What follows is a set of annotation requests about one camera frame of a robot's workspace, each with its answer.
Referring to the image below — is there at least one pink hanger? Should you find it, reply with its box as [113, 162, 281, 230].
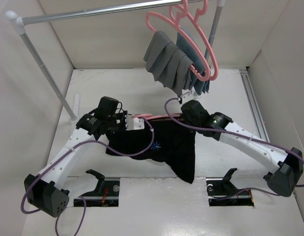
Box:
[169, 0, 219, 82]
[146, 8, 219, 82]
[133, 114, 169, 120]

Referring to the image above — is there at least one black t shirt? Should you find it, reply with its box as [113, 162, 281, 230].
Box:
[106, 118, 195, 184]

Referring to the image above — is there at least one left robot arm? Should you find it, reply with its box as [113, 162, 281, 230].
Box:
[21, 96, 125, 218]

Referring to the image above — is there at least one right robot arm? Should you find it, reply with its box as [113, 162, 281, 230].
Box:
[181, 100, 304, 197]

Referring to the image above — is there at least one grey t shirt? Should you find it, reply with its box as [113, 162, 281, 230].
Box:
[143, 30, 193, 97]

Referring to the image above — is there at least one blue t shirt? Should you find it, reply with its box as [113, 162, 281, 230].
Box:
[176, 33, 210, 95]

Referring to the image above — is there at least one metal clothes rack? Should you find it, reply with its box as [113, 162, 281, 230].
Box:
[4, 0, 227, 123]

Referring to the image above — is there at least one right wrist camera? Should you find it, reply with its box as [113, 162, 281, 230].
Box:
[178, 91, 194, 105]

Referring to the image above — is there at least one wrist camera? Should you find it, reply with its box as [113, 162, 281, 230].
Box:
[125, 114, 145, 131]
[178, 91, 194, 105]

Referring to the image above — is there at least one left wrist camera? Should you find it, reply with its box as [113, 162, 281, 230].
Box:
[125, 114, 145, 131]

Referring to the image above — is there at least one aluminium rail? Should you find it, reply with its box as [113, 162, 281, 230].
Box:
[239, 69, 270, 142]

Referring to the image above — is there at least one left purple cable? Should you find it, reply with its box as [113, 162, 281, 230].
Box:
[20, 118, 155, 236]

